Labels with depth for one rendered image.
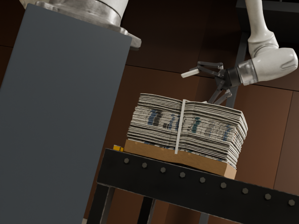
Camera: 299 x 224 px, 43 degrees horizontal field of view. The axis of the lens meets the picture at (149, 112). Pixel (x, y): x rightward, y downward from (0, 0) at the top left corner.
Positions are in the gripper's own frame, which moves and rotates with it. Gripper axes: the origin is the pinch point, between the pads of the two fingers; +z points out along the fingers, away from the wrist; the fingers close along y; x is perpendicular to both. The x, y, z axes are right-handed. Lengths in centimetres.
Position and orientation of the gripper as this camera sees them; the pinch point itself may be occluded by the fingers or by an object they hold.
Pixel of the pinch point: (188, 90)
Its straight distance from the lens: 150.6
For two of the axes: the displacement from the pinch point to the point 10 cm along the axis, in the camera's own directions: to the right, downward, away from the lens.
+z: -9.3, 2.8, 2.5
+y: 2.0, 9.3, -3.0
